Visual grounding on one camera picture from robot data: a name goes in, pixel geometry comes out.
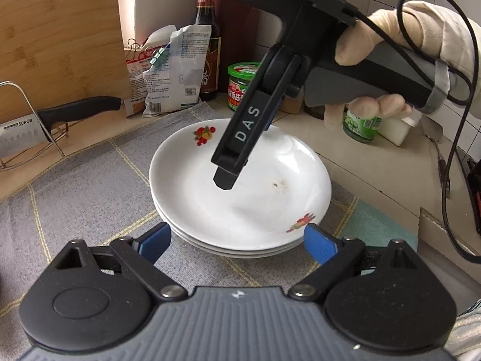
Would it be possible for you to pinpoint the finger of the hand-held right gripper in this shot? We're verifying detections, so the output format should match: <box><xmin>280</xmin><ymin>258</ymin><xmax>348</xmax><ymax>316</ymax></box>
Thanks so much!
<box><xmin>212</xmin><ymin>156</ymin><xmax>249</xmax><ymax>191</ymax></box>
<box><xmin>262</xmin><ymin>94</ymin><xmax>282</xmax><ymax>132</ymax></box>

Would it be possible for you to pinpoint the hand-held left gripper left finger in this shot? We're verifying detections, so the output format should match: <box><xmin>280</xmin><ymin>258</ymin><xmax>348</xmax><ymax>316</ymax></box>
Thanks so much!
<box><xmin>56</xmin><ymin>223</ymin><xmax>188</xmax><ymax>303</ymax></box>

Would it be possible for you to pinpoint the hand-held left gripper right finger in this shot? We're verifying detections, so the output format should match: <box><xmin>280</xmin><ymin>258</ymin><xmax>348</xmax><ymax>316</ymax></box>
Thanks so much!
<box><xmin>287</xmin><ymin>224</ymin><xmax>418</xmax><ymax>303</ymax></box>

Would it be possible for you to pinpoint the stained white fruit print plate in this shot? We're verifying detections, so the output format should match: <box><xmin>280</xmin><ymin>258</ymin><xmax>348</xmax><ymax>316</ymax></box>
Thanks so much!
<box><xmin>149</xmin><ymin>118</ymin><xmax>332</xmax><ymax>251</ymax></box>

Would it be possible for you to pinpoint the person's right hand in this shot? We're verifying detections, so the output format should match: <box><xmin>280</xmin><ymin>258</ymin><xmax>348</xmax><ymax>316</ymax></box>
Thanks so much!
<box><xmin>324</xmin><ymin>2</ymin><xmax>470</xmax><ymax>130</ymax></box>

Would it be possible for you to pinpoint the yellow lid jar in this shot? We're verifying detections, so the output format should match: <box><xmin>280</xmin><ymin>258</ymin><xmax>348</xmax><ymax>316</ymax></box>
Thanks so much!
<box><xmin>279</xmin><ymin>94</ymin><xmax>306</xmax><ymax>115</ymax></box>

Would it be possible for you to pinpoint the green lid sauce jar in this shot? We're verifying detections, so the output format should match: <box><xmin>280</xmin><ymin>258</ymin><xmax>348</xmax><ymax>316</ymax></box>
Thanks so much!
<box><xmin>227</xmin><ymin>61</ymin><xmax>262</xmax><ymax>113</ymax></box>

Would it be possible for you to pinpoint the dark glass bottle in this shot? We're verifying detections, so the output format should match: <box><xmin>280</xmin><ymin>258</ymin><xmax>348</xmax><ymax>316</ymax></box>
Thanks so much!
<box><xmin>304</xmin><ymin>103</ymin><xmax>327</xmax><ymax>120</ymax></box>

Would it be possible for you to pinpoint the dark soy sauce bottle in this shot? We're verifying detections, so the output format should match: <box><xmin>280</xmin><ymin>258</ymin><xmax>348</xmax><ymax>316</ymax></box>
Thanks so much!
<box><xmin>193</xmin><ymin>0</ymin><xmax>222</xmax><ymax>102</ymax></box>

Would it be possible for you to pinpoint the grey plaid cloth mat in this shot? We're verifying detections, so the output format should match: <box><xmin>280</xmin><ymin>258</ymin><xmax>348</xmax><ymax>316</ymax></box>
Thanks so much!
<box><xmin>0</xmin><ymin>101</ymin><xmax>419</xmax><ymax>347</ymax></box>

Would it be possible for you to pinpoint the green label bottle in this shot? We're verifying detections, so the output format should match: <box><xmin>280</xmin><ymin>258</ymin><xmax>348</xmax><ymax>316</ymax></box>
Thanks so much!
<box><xmin>343</xmin><ymin>108</ymin><xmax>383</xmax><ymax>144</ymax></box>

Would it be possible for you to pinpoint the white plastic bag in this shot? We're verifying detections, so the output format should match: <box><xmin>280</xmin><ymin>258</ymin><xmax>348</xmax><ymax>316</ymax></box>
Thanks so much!
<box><xmin>142</xmin><ymin>24</ymin><xmax>212</xmax><ymax>116</ymax></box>

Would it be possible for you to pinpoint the white plastic container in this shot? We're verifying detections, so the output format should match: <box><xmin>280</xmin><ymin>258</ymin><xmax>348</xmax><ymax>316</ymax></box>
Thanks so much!
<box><xmin>378</xmin><ymin>115</ymin><xmax>421</xmax><ymax>147</ymax></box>

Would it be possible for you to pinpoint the teal binder clip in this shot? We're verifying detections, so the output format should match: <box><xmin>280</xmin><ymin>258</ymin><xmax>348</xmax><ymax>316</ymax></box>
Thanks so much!
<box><xmin>149</xmin><ymin>47</ymin><xmax>168</xmax><ymax>67</ymax></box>

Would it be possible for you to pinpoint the white bag with red print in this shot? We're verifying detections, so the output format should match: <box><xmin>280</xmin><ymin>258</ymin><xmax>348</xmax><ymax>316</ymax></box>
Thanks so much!
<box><xmin>125</xmin><ymin>43</ymin><xmax>155</xmax><ymax>118</ymax></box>

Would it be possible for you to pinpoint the dark appliance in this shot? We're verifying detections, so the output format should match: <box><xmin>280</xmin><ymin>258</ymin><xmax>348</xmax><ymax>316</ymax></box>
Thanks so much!
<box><xmin>465</xmin><ymin>154</ymin><xmax>481</xmax><ymax>234</ymax></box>

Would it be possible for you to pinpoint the person's white jacket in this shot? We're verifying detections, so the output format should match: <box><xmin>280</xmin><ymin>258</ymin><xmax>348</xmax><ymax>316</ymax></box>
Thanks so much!
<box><xmin>449</xmin><ymin>297</ymin><xmax>481</xmax><ymax>361</ymax></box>

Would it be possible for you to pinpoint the bamboo cutting board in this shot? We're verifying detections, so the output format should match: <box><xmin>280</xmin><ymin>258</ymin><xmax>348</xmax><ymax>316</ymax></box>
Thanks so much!
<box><xmin>0</xmin><ymin>0</ymin><xmax>133</xmax><ymax>121</ymax></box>

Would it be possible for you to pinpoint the black cable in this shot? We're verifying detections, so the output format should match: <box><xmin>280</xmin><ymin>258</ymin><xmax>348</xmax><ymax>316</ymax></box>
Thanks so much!
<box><xmin>353</xmin><ymin>0</ymin><xmax>481</xmax><ymax>262</ymax></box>

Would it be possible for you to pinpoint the metal wire rack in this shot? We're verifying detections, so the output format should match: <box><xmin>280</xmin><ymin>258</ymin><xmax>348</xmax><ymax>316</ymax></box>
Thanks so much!
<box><xmin>0</xmin><ymin>81</ymin><xmax>70</xmax><ymax>171</ymax></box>

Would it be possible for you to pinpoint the black handled cleaver knife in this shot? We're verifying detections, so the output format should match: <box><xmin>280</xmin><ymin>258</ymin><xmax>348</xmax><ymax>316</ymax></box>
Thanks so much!
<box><xmin>0</xmin><ymin>97</ymin><xmax>123</xmax><ymax>159</ymax></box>

